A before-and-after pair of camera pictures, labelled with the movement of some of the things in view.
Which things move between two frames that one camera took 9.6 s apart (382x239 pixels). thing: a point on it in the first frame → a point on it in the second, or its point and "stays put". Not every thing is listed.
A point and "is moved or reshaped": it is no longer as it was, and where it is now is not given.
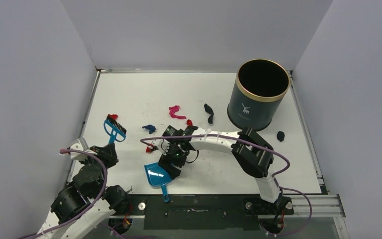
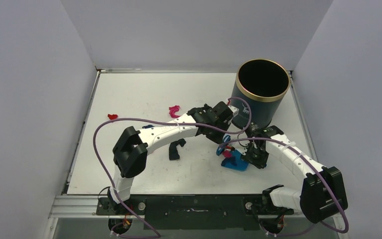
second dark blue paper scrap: x=151 y=128 stays put
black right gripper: x=170 y=164 → x=255 y=158
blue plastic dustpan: x=157 y=176 → x=235 y=162
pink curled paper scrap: x=173 y=109 stays put
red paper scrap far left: x=114 y=116 stays put
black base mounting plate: x=203 y=211 stays put
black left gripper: x=108 y=152 → x=217 y=139
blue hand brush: x=113 y=131 is moved or reshaped
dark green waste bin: x=259 y=86 stays put
